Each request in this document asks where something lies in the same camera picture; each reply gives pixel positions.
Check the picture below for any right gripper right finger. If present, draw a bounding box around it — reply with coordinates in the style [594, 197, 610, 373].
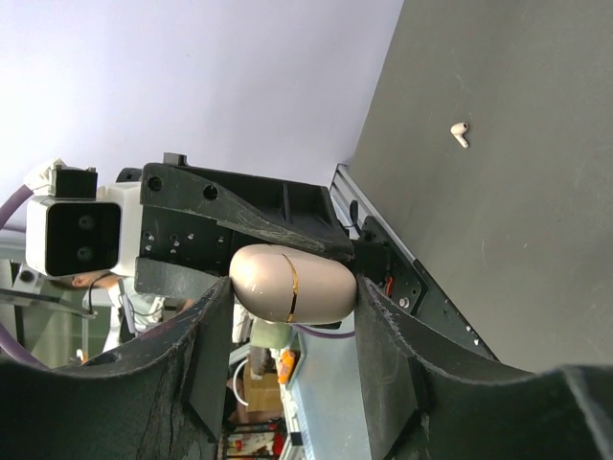
[355, 278, 612, 459]

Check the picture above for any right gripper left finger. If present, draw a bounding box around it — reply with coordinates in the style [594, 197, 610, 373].
[1, 278, 234, 459]

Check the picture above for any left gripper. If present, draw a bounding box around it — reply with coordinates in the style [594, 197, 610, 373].
[134, 152, 354, 300]

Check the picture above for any beige earbud charging case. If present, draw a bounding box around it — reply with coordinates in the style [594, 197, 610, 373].
[229, 243, 357, 325]

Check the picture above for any person in background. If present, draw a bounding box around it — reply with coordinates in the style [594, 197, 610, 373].
[61, 271, 194, 352]

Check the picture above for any cardboard box in background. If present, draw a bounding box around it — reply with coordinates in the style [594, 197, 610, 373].
[243, 369, 283, 412]

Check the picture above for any beige earbud left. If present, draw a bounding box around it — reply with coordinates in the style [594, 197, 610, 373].
[450, 122, 469, 149]

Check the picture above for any aluminium frame rail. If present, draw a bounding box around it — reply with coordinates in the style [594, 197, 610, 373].
[330, 163, 416, 263]

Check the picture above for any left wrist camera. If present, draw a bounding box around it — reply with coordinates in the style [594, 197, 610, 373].
[24, 158, 143, 278]

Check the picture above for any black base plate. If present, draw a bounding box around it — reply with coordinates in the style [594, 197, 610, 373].
[353, 216, 496, 359]

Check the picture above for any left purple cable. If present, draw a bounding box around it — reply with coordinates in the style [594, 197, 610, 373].
[0, 184, 358, 370]

